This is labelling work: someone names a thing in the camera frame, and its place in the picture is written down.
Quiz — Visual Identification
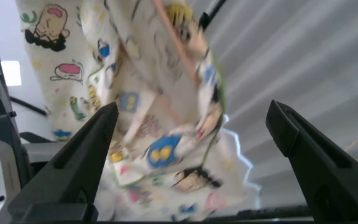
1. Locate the black clothes rack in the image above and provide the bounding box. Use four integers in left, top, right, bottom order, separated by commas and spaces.
198, 0, 312, 220

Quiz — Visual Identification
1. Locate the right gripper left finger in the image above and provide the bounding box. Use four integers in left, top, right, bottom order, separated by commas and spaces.
7, 102, 119, 222

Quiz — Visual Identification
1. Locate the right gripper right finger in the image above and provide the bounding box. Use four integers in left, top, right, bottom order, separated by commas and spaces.
265, 100, 358, 222

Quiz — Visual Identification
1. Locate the cream printed garment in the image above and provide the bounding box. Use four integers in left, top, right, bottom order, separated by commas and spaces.
16, 0, 260, 222

